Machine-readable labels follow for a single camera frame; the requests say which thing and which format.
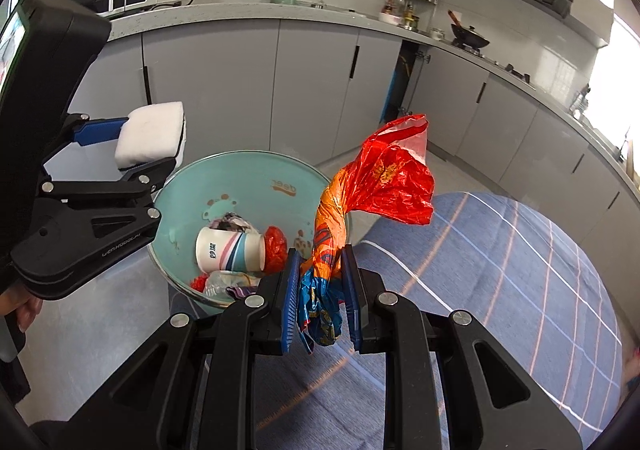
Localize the teal plastic bin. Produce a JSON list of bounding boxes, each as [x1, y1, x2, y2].
[[147, 150, 353, 315]]

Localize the blue plaid tablecloth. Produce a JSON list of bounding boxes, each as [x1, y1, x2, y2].
[[250, 190, 626, 450]]

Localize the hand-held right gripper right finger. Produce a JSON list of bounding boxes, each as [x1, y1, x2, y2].
[[341, 244, 583, 450]]

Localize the gas stove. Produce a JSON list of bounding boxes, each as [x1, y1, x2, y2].
[[452, 44, 533, 80]]

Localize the bright window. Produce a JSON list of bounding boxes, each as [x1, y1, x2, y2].
[[585, 14, 640, 181]]

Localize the white sponge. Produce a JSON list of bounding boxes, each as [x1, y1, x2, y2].
[[114, 101, 188, 168]]

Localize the black white patterned wrapper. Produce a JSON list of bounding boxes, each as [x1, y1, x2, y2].
[[212, 212, 261, 235]]

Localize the person's left hand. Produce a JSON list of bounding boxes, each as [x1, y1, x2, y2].
[[0, 287, 45, 333]]

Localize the grey kitchen base cabinets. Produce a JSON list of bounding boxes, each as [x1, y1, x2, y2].
[[65, 4, 640, 271]]

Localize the black wok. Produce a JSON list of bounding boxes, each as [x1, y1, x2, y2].
[[447, 10, 491, 50]]

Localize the red orange plastic bag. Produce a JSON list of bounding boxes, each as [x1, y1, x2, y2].
[[297, 114, 435, 356]]

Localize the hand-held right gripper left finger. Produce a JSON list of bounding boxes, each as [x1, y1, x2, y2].
[[30, 250, 304, 450]]

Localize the blue gas cylinder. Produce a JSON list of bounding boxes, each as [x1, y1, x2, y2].
[[380, 57, 408, 123]]

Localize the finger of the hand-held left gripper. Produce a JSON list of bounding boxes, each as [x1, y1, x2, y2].
[[39, 157, 177, 223], [60, 112, 132, 149]]

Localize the white striped paper cup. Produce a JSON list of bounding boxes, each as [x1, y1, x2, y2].
[[195, 226, 266, 273]]

